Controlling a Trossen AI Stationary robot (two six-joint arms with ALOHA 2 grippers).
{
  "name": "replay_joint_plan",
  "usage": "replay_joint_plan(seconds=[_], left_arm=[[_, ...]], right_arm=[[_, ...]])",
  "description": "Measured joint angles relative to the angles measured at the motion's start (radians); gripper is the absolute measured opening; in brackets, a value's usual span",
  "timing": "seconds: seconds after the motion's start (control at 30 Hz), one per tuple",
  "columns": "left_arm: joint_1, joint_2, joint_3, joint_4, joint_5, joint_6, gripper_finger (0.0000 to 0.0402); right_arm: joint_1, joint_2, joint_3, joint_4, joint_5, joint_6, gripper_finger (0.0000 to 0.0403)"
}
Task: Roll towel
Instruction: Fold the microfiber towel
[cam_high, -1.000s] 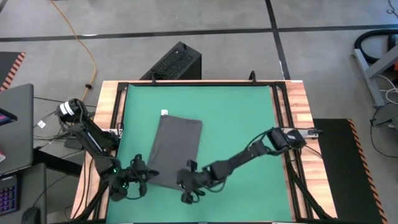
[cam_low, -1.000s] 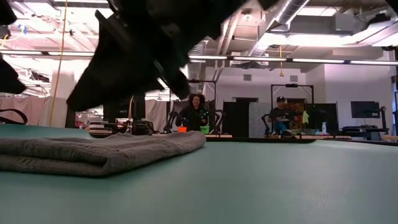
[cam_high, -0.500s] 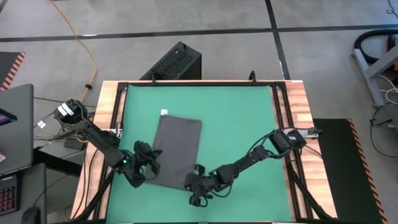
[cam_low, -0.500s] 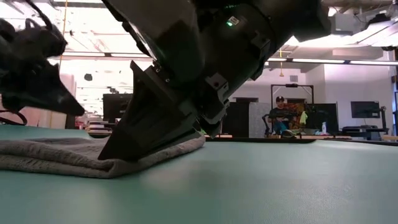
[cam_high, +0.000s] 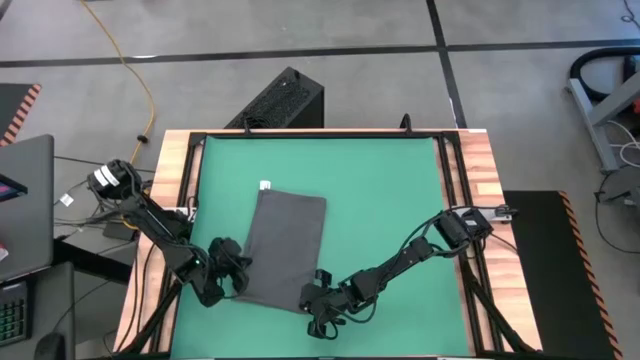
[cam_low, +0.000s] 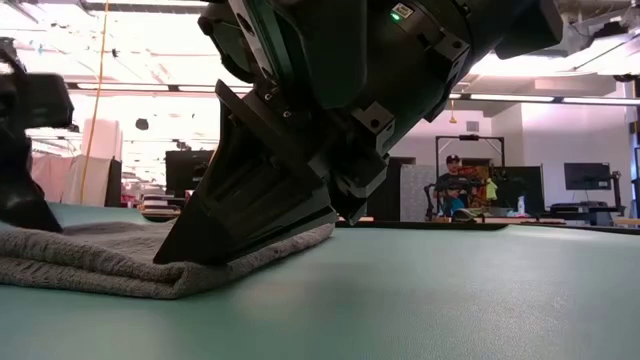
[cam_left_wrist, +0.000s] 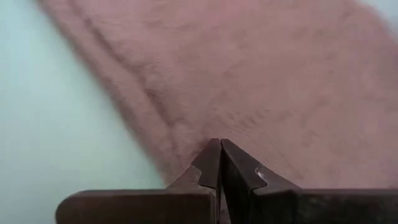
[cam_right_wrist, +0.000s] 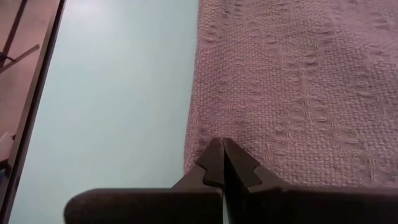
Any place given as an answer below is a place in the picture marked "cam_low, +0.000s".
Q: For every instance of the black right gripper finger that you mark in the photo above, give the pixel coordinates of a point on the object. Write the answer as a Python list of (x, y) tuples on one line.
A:
[(225, 165), (270, 220)]

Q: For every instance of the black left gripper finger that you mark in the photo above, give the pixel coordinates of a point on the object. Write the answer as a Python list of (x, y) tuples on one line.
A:
[(17, 190)]

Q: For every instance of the grey towel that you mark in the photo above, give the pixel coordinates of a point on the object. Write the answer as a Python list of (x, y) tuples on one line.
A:
[(100, 270)]

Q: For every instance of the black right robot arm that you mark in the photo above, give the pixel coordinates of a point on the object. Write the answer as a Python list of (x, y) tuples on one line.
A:
[(525, 25)]

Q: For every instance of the pale cloth partition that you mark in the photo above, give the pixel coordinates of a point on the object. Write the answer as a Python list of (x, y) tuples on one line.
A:
[(75, 180)]

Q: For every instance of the black hanging dome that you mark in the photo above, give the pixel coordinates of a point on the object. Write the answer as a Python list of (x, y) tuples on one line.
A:
[(142, 124)]

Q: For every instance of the black metal gantry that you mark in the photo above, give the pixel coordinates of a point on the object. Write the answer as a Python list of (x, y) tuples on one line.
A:
[(469, 137)]

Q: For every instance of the person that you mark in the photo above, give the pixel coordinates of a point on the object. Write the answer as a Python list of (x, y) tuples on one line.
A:
[(452, 185)]

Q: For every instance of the green table mat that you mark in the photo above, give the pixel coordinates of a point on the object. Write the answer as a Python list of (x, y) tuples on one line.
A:
[(450, 300)]

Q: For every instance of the ceiling light strip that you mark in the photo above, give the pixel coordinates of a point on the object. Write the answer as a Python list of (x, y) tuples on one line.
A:
[(600, 101), (510, 98)]

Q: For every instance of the black display panel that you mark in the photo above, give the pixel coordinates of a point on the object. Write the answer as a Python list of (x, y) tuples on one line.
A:
[(525, 185)]

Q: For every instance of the white bottle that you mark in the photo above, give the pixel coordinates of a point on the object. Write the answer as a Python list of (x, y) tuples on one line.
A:
[(521, 206)]

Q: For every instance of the black desk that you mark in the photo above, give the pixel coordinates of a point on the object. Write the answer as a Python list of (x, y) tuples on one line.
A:
[(580, 210)]

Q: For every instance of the black table frame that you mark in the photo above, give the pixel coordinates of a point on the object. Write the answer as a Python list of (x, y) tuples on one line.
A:
[(425, 225)]

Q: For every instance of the black wall monitor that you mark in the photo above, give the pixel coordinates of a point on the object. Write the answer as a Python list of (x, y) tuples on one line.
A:
[(587, 176)]

